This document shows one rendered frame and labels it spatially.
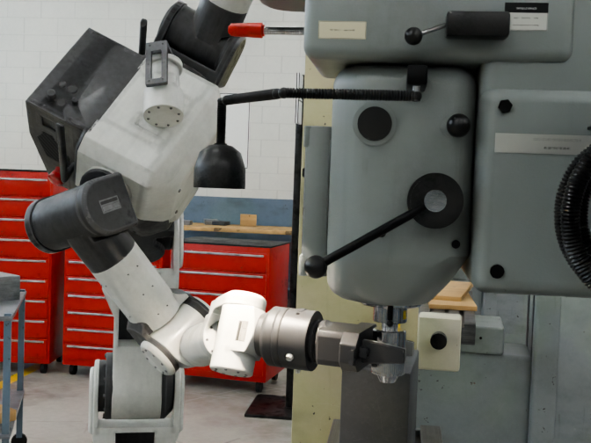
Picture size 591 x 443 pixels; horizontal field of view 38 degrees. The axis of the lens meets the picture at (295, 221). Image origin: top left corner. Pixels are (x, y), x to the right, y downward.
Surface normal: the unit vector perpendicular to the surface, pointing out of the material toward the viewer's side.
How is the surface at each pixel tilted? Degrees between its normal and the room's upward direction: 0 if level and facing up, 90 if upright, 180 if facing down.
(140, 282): 89
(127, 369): 81
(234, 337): 67
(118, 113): 59
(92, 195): 73
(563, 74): 90
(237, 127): 90
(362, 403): 90
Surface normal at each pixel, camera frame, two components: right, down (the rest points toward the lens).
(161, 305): 0.60, 0.05
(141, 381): 0.20, -0.09
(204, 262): -0.25, 0.04
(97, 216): 0.82, -0.24
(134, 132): 0.19, -0.47
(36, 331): -0.04, 0.05
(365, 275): -0.21, 0.50
